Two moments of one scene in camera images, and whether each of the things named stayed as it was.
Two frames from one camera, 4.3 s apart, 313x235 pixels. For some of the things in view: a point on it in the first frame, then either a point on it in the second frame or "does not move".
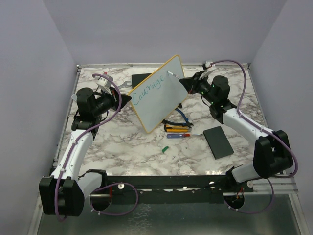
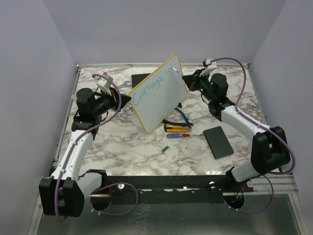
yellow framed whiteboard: (156, 99) does not move
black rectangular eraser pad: (218, 142) does not move
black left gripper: (115, 104) does not move
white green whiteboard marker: (179, 78) -> (177, 71)
